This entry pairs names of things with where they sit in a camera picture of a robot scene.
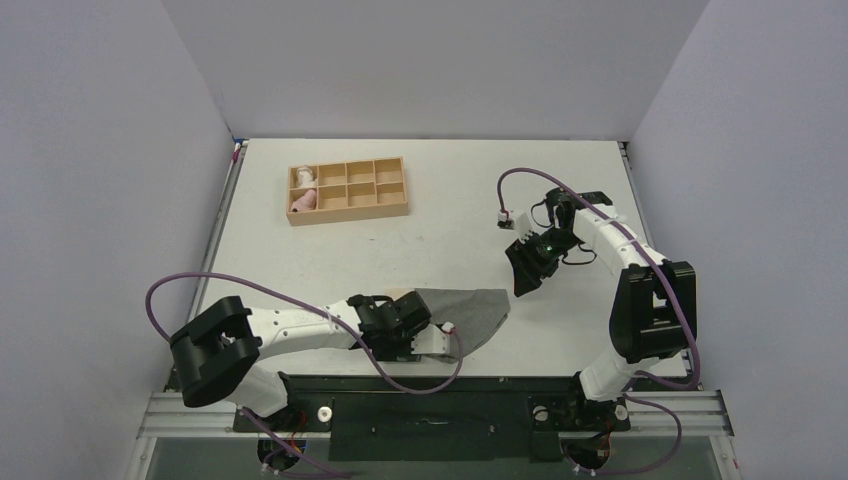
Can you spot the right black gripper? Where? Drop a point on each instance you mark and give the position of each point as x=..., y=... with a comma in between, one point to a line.
x=534, y=254

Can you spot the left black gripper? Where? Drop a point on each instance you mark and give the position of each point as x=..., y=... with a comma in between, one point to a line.
x=405, y=352

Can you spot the grey beige underwear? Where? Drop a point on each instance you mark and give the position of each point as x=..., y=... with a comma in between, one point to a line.
x=478, y=314

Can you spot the wooden compartment tray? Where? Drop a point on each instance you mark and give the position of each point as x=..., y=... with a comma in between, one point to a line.
x=352, y=191

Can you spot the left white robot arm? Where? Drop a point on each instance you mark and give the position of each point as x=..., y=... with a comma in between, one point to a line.
x=216, y=355

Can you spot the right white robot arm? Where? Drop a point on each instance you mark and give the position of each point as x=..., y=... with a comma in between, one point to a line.
x=653, y=312

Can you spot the pink rolled underwear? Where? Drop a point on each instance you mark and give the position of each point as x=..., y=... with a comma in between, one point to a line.
x=305, y=202

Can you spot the white rolled underwear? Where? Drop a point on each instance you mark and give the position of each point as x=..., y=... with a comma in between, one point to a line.
x=304, y=177

